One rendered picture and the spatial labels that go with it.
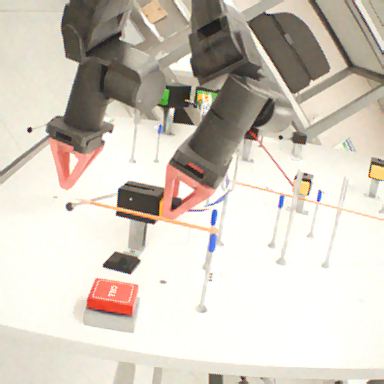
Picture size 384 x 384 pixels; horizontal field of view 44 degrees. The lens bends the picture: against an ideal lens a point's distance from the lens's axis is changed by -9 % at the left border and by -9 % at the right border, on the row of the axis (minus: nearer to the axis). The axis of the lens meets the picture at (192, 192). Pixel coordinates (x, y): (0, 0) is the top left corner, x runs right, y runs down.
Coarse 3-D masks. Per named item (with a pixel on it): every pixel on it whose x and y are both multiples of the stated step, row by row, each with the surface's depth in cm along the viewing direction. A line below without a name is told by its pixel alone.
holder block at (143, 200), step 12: (120, 192) 68; (132, 192) 68; (144, 192) 68; (156, 192) 69; (120, 204) 69; (132, 204) 68; (144, 204) 68; (156, 204) 67; (120, 216) 69; (132, 216) 69
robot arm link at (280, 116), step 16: (240, 32) 61; (240, 48) 61; (256, 48) 64; (192, 64) 66; (240, 64) 61; (256, 64) 62; (208, 80) 64; (224, 80) 65; (272, 112) 65; (288, 112) 68; (256, 128) 68; (272, 128) 68
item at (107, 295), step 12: (96, 288) 53; (108, 288) 54; (120, 288) 54; (132, 288) 55; (96, 300) 51; (108, 300) 51; (120, 300) 52; (132, 300) 52; (120, 312) 52; (132, 312) 51
